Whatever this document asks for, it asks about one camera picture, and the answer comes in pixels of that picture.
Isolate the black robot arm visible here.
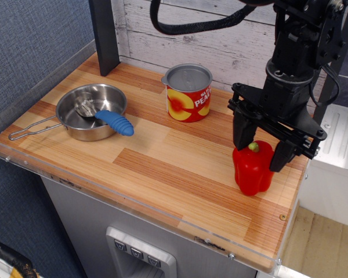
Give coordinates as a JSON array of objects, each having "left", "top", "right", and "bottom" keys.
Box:
[{"left": 229, "top": 1, "right": 348, "bottom": 172}]

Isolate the red toy bell pepper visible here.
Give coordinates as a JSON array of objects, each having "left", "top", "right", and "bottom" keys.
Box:
[{"left": 233, "top": 140, "right": 274, "bottom": 196}]

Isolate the left dark gray post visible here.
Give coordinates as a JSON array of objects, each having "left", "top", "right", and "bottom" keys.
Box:
[{"left": 88, "top": 0, "right": 120, "bottom": 76}]

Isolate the blue handled metal spatula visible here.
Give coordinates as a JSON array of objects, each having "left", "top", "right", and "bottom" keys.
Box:
[{"left": 74, "top": 100, "right": 135, "bottom": 136}]

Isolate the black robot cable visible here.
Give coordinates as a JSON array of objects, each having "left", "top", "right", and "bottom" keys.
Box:
[{"left": 149, "top": 0, "right": 340, "bottom": 107}]

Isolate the right dark gray post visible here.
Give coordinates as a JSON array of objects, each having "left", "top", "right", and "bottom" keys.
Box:
[{"left": 306, "top": 0, "right": 348, "bottom": 138}]

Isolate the silver water dispenser panel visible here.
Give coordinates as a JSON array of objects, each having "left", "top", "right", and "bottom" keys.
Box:
[{"left": 106, "top": 226, "right": 177, "bottom": 277}]

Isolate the stainless steel pan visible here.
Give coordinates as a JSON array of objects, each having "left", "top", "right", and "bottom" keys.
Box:
[{"left": 8, "top": 83, "right": 135, "bottom": 142}]

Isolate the red yellow peaches can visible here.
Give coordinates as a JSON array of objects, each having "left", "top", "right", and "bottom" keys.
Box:
[{"left": 161, "top": 64, "right": 212, "bottom": 122}]

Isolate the white toy sink counter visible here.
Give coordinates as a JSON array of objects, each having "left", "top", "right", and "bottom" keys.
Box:
[{"left": 298, "top": 104, "right": 348, "bottom": 225}]

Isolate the dark gray post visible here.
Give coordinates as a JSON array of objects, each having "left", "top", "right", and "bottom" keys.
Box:
[
  {"left": 306, "top": 0, "right": 348, "bottom": 138},
  {"left": 88, "top": 0, "right": 120, "bottom": 76}
]

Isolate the gray toy fridge cabinet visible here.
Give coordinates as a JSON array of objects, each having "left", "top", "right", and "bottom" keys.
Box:
[{"left": 43, "top": 178, "right": 257, "bottom": 277}]

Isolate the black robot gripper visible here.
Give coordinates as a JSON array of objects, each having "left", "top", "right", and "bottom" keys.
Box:
[{"left": 229, "top": 61, "right": 327, "bottom": 173}]

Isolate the black yellow object bottom left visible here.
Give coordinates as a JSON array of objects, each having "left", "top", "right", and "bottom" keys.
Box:
[{"left": 0, "top": 242, "right": 41, "bottom": 277}]

